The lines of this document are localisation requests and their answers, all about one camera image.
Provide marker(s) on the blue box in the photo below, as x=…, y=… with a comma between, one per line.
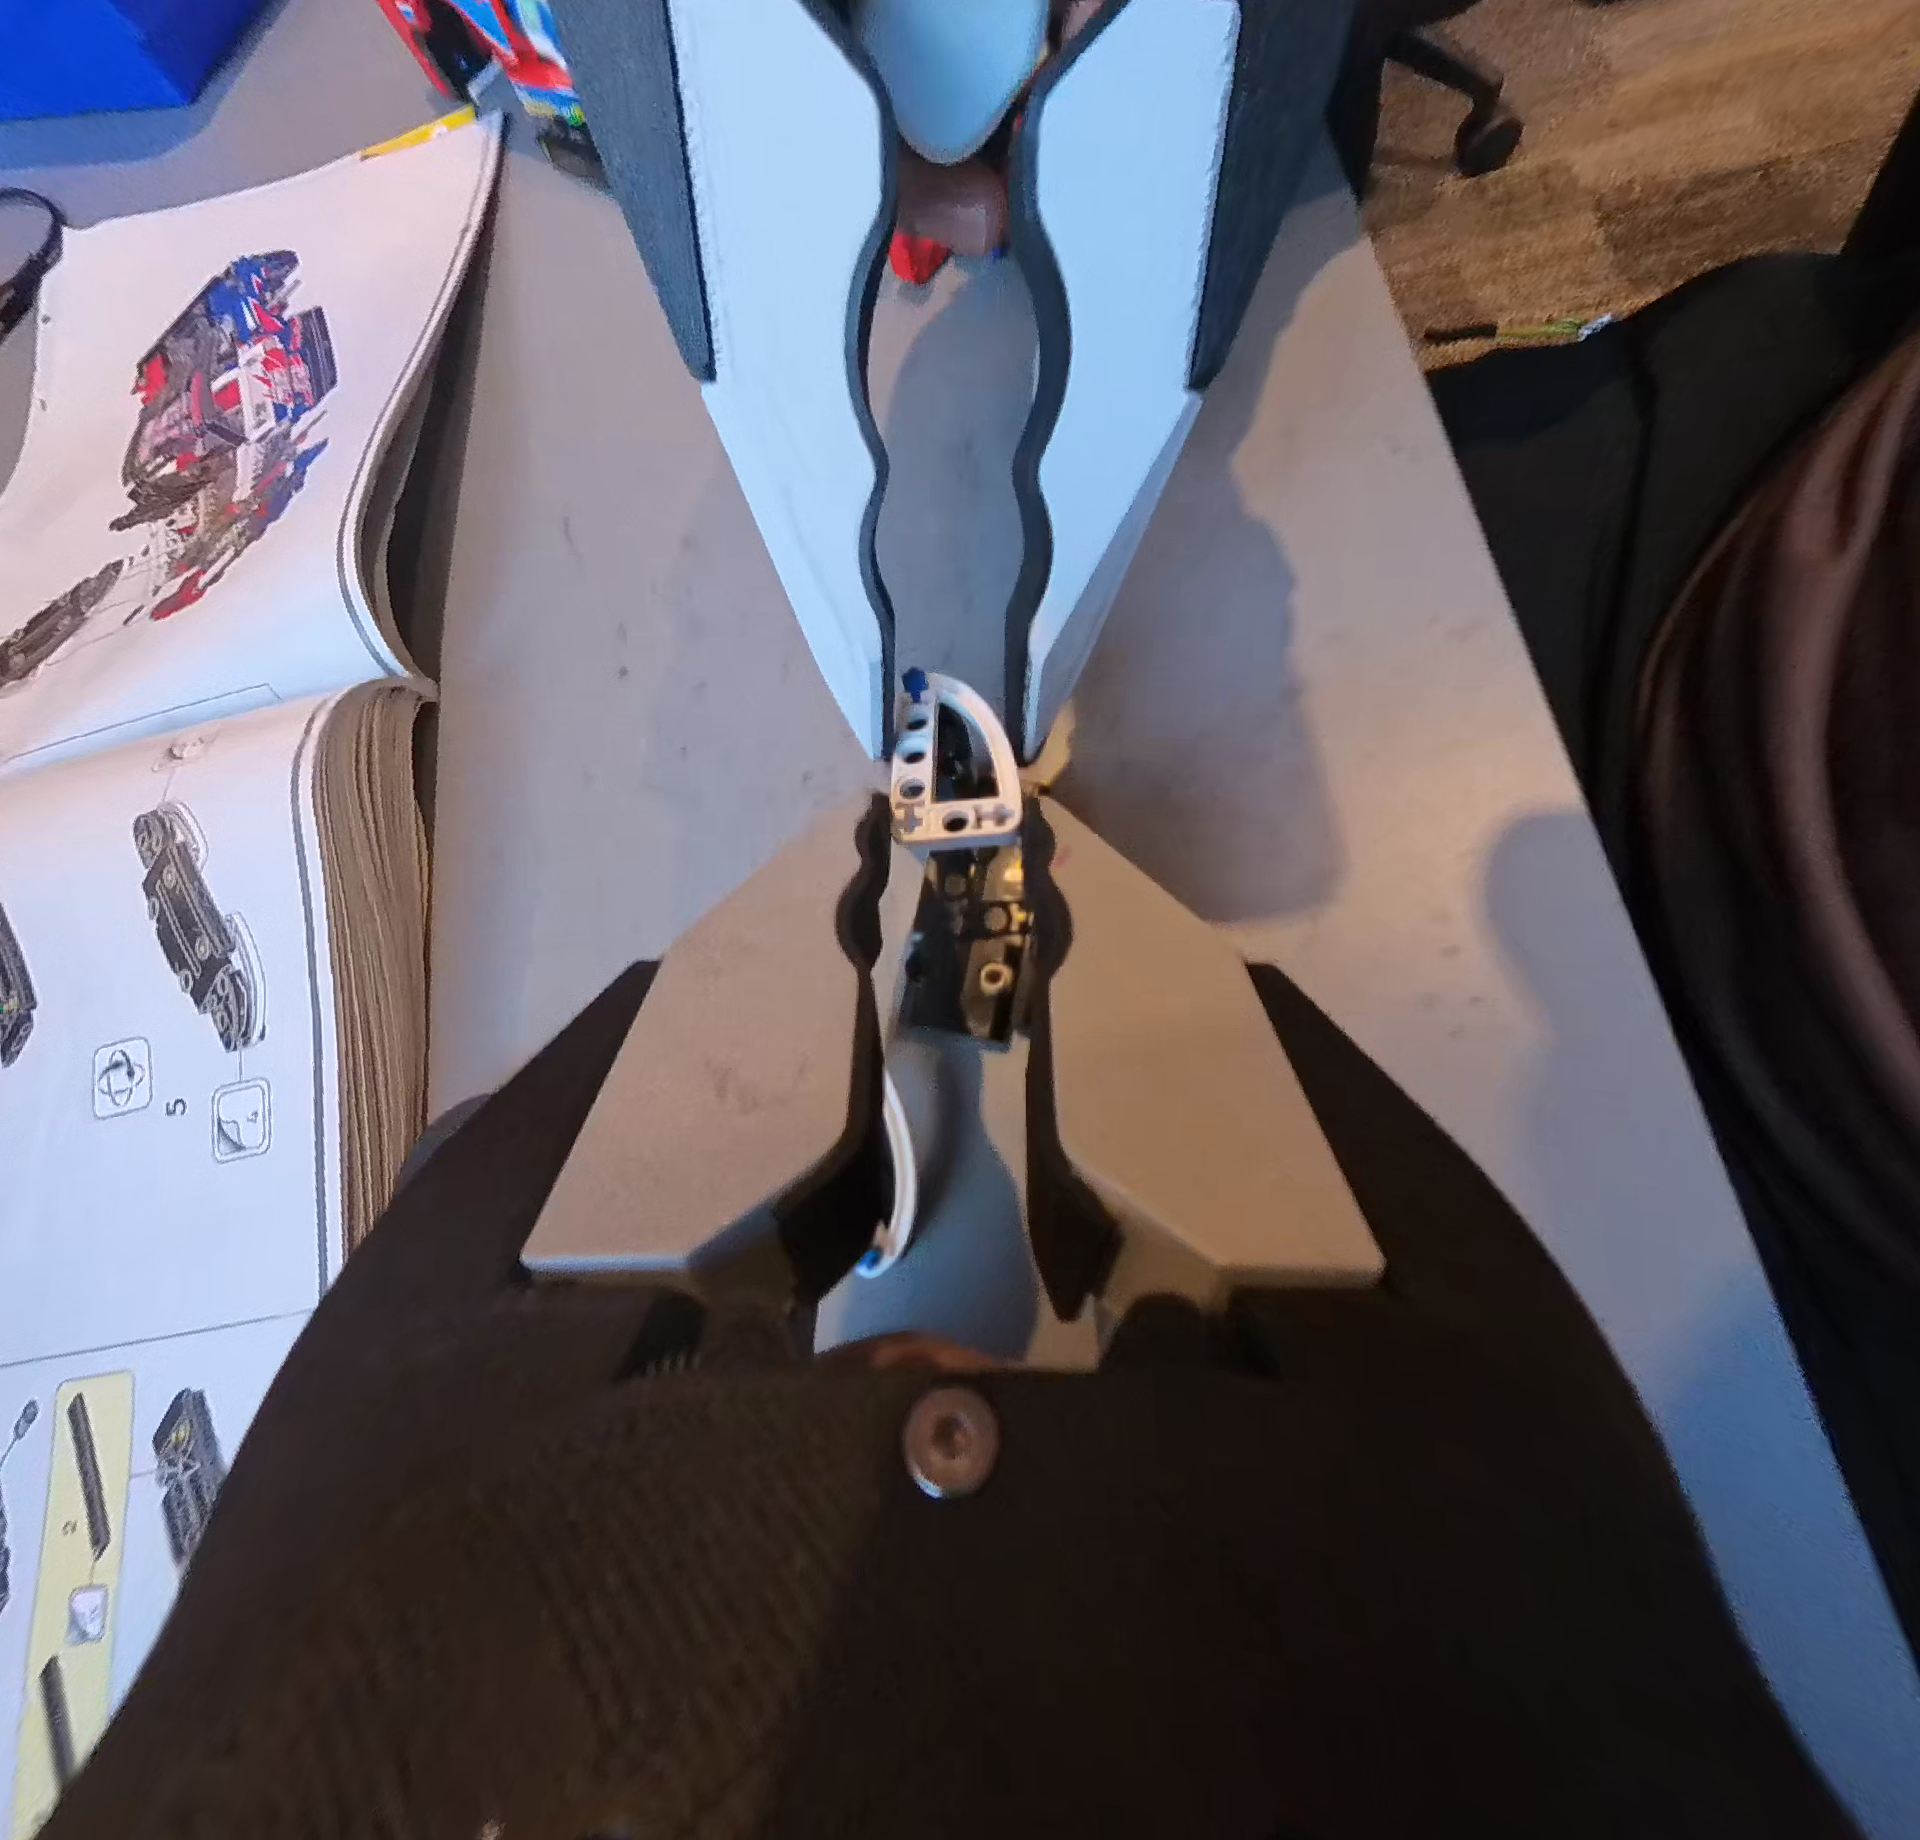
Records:
x=150, y=11

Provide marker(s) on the white curved brick with pin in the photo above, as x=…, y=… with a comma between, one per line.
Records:
x=907, y=1150

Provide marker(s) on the person's clothed body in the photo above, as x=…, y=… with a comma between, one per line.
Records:
x=1727, y=820

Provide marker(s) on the partly built toy car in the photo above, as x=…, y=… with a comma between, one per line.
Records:
x=481, y=11

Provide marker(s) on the black panel brick with pins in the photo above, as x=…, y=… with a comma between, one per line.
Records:
x=974, y=993

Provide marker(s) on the open instruction booklet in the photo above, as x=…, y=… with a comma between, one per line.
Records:
x=150, y=895

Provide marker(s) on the grey desk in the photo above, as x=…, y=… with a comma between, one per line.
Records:
x=632, y=518

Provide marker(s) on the person's right hand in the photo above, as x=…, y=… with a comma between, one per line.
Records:
x=961, y=203

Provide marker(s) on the black toy tyre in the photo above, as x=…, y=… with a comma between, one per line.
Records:
x=429, y=1136

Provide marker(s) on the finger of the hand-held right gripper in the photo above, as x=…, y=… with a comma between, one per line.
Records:
x=766, y=219
x=1141, y=219

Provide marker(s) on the black chair base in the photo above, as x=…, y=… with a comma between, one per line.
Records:
x=1478, y=137

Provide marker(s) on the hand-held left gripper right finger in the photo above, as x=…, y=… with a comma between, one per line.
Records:
x=1201, y=1120

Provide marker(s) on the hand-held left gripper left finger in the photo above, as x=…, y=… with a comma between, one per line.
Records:
x=721, y=1105

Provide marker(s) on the plain white curved brick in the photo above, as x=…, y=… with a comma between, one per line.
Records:
x=961, y=815

